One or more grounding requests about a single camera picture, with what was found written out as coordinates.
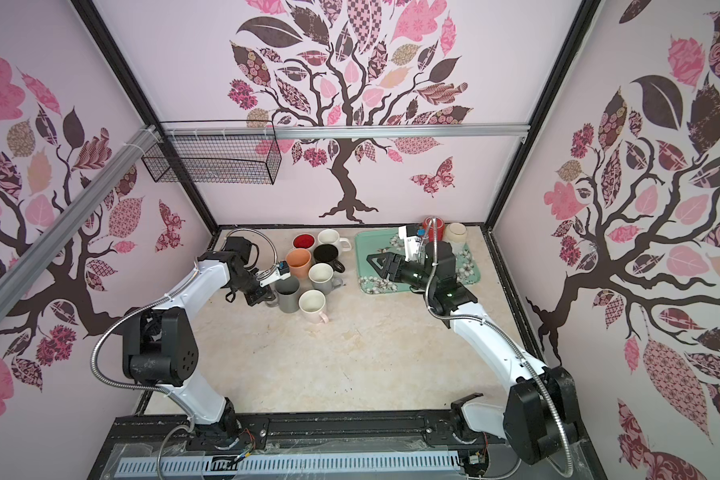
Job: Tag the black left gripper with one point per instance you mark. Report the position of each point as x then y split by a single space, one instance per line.
260 294

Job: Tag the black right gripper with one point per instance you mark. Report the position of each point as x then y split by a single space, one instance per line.
393 262

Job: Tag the peach and cream mug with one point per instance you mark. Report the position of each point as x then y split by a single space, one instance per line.
299 261

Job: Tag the black and white mug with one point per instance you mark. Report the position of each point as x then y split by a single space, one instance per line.
329 254

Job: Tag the white mug red inside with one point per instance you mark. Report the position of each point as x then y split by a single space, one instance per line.
305 241

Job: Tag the dark grey mug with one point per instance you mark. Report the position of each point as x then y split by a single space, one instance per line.
287 293

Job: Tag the pale pink mug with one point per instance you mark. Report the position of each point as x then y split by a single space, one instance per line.
313 306

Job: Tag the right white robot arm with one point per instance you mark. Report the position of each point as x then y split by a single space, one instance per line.
541 415

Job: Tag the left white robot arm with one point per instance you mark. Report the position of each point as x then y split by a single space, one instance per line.
159 347

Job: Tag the mint green floral tray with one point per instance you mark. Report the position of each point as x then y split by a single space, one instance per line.
387 240

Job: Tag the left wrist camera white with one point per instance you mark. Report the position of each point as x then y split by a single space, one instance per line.
279 271

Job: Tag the black wire basket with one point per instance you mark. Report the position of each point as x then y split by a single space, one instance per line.
234 152

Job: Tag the aluminium rail back wall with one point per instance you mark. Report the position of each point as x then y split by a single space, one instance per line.
356 132

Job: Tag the aluminium rail wall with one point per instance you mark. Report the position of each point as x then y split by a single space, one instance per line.
356 132
20 278

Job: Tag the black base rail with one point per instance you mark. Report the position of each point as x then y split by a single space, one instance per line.
160 436

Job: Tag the white slotted cable duct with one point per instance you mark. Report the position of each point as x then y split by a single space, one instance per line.
201 467

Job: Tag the aluminium rail left wall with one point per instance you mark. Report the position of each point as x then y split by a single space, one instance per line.
20 278

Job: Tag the black corner frame post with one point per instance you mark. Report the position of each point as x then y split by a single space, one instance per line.
101 35

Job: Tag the black right corner post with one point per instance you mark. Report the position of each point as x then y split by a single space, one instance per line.
580 27

